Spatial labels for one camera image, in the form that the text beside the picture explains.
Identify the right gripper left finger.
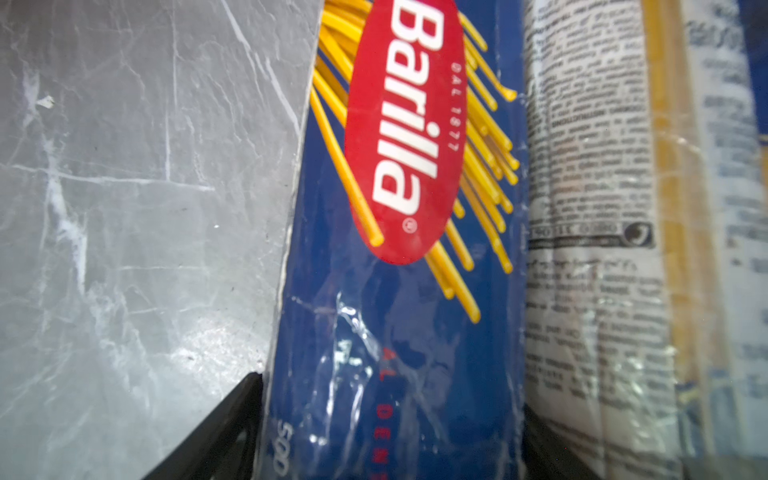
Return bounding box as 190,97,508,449
145,372,264,480

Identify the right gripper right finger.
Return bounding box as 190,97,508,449
522,404,599,480

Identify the blue Barilla spaghetti bag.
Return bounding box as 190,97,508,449
254,1,528,479

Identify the clear white-label spaghetti bag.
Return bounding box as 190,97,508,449
524,1,767,479

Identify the blue yellow spaghetti bag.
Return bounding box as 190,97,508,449
738,0,768,147

